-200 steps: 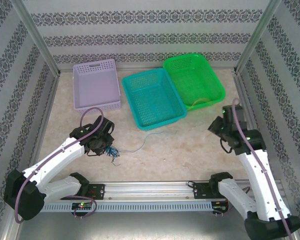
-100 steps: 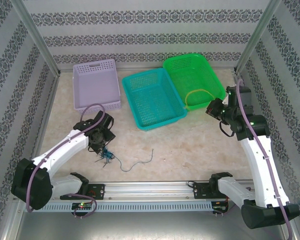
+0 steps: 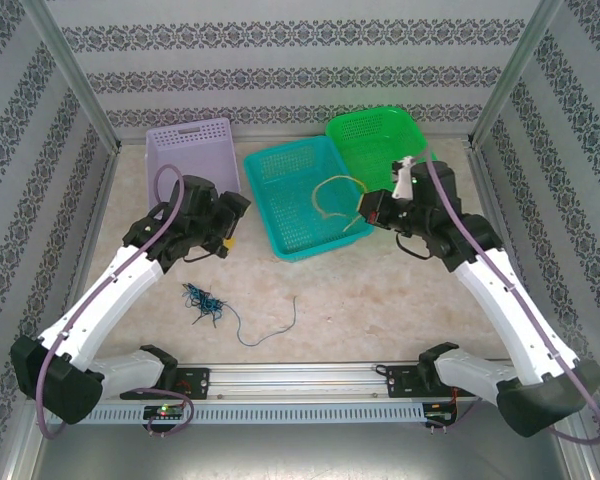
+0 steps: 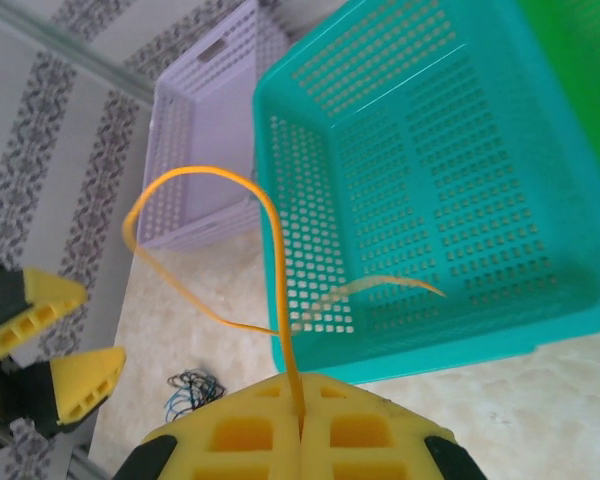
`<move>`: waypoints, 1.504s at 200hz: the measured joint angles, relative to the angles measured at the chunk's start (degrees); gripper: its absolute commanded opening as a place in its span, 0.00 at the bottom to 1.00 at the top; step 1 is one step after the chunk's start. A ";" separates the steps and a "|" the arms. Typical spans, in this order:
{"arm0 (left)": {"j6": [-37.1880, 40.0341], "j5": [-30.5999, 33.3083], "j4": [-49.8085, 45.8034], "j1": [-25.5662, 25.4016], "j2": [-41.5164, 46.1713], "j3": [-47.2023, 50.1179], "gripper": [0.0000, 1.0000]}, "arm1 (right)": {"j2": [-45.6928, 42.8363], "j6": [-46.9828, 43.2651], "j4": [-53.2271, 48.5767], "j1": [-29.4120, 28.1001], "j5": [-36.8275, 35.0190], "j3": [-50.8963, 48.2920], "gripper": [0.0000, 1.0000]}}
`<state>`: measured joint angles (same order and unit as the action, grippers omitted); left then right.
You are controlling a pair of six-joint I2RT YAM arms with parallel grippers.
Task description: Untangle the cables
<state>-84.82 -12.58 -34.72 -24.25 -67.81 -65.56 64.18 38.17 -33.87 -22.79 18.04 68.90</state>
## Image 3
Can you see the teal plastic basket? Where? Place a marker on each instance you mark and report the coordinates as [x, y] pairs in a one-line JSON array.
[[280, 200]]

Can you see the lilac plastic basket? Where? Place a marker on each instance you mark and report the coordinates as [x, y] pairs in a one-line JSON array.
[[200, 160]]

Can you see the green plastic basket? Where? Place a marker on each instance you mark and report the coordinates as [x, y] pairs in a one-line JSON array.
[[365, 140]]

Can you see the left controller board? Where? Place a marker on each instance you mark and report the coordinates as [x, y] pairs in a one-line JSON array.
[[165, 411]]

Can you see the controller board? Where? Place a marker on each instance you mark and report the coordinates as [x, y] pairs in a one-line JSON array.
[[440, 417], [165, 411]]

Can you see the right controller board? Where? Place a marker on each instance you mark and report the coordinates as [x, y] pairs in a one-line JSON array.
[[440, 417]]

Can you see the grey metal panel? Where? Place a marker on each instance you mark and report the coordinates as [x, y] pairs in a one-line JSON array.
[[300, 455]]

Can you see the aluminium right side rail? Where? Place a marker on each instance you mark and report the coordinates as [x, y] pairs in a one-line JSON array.
[[482, 175]]

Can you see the aluminium left side rail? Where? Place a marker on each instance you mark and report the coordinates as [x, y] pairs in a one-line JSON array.
[[100, 200]]

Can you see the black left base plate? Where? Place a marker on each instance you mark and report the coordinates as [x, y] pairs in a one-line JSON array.
[[195, 382]]

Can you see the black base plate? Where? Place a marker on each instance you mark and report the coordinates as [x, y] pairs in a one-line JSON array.
[[400, 382], [195, 382]]

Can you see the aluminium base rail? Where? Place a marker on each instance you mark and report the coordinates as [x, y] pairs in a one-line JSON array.
[[300, 380]]

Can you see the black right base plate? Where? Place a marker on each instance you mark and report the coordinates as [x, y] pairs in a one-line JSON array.
[[400, 382]]

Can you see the aluminium right frame post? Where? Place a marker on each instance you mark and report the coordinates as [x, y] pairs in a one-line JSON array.
[[515, 70]]

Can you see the aluminium frame post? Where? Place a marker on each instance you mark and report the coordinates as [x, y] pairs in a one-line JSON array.
[[70, 70], [515, 70]]

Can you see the aluminium left frame post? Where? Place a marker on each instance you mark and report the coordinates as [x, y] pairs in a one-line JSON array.
[[70, 70]]

